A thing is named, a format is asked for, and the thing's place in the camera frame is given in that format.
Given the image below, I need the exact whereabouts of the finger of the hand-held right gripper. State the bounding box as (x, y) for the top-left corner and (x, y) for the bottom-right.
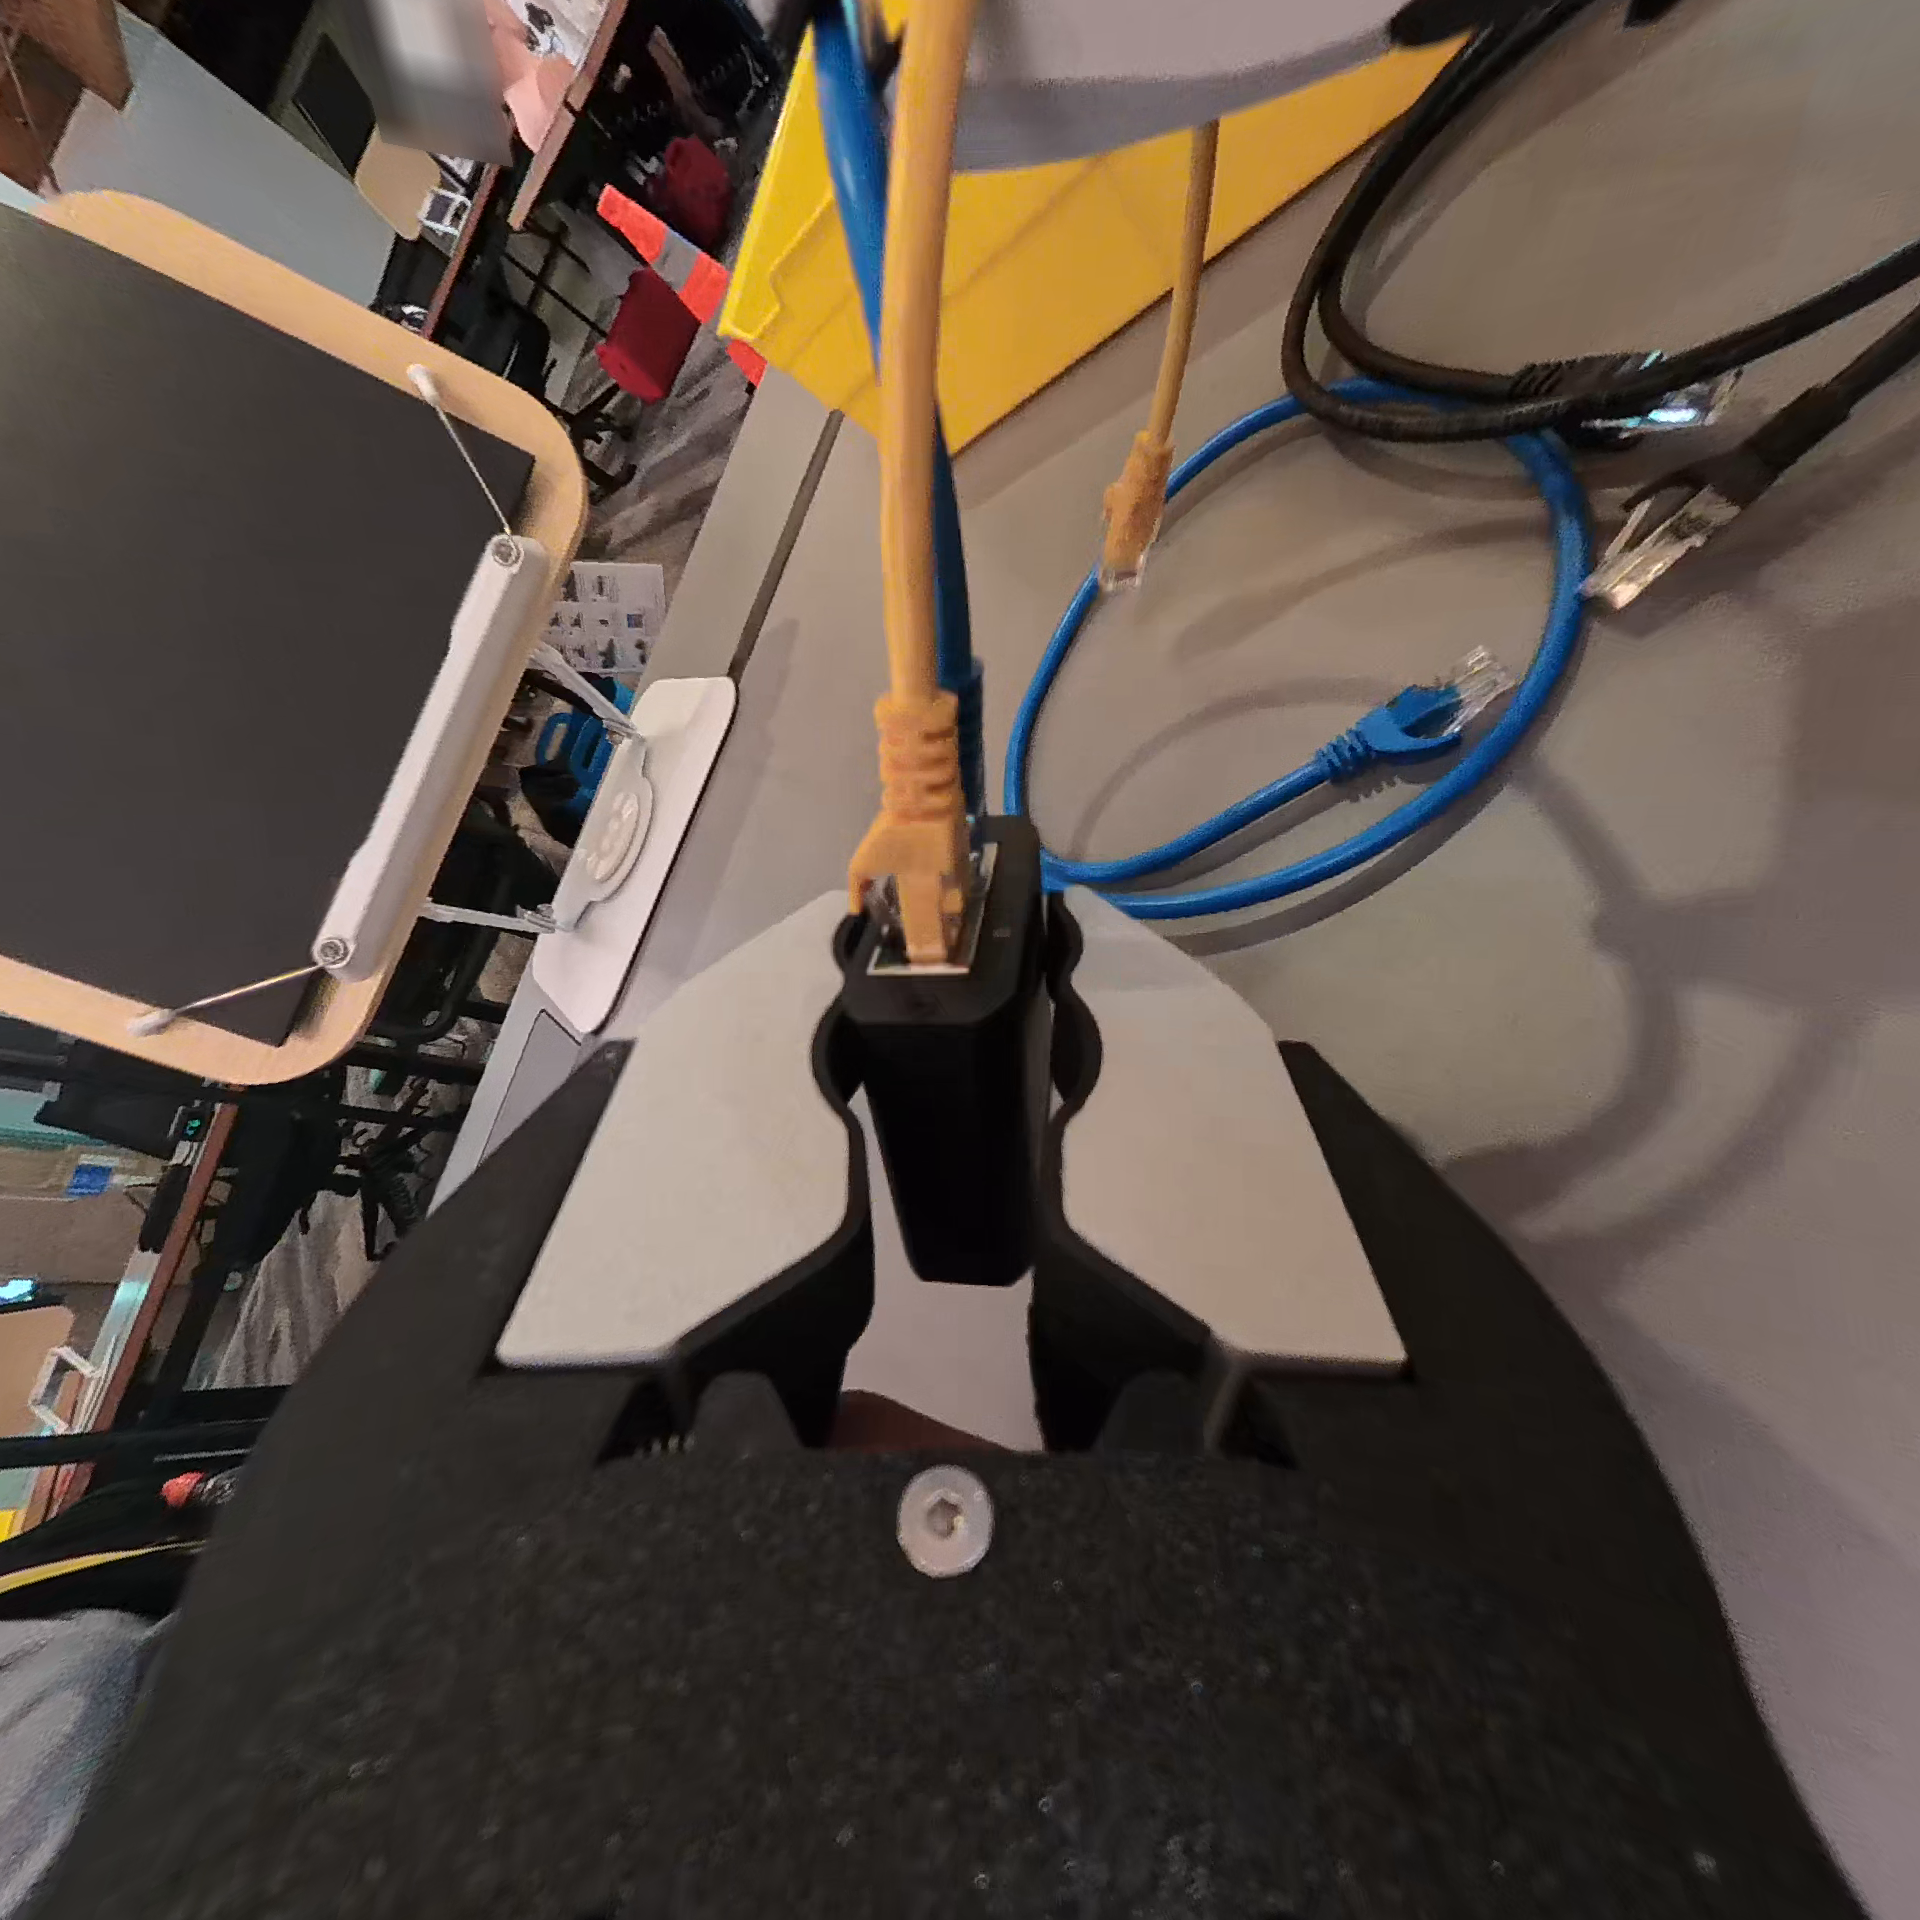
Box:
(893, 0), (1416, 97)

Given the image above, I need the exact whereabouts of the yellow plastic bin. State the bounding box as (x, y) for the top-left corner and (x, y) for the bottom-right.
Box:
(714, 0), (1479, 457)

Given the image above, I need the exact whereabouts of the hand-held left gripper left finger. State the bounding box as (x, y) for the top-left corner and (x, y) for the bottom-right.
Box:
(494, 901), (897, 1447)

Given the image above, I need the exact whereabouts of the orange traffic cone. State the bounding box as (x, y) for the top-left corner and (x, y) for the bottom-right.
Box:
(595, 179), (738, 338)

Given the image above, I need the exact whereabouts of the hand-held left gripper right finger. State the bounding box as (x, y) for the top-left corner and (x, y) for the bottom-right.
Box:
(1021, 887), (1407, 1447)

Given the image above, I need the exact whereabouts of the orange ethernet cable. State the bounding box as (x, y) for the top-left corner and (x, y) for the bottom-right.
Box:
(842, 0), (1223, 968)

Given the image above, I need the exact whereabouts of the black ethernet port adapter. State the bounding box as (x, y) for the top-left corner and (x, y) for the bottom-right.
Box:
(816, 816), (1081, 1294)

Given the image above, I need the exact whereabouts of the blue ethernet cable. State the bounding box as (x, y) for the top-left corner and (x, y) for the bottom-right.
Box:
(804, 0), (1594, 925)

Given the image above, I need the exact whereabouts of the black ethernet cable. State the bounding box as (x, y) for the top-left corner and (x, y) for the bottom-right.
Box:
(1279, 0), (1920, 622)

